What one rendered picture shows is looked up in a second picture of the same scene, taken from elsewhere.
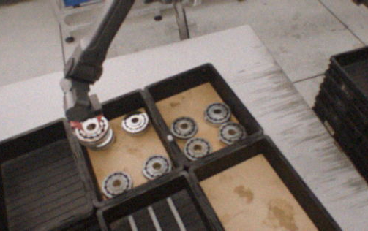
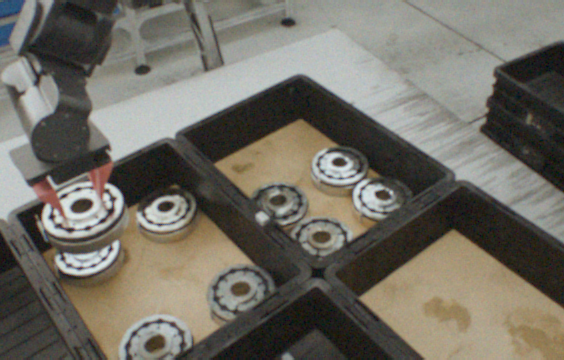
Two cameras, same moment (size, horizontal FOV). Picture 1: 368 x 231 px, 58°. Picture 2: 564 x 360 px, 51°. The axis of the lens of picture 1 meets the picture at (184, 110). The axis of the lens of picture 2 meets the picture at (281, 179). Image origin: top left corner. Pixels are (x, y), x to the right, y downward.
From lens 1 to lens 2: 0.34 m
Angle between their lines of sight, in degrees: 13
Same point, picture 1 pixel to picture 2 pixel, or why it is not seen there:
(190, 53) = (240, 88)
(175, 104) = (245, 168)
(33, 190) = not seen: outside the picture
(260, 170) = (463, 261)
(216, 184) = (381, 306)
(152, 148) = (217, 258)
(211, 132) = (337, 207)
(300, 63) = not seen: hidden behind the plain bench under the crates
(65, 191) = not seen: outside the picture
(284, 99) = (446, 140)
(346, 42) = (487, 69)
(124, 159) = (156, 293)
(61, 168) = (5, 340)
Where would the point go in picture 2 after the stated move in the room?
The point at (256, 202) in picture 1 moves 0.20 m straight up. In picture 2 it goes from (479, 324) to (510, 232)
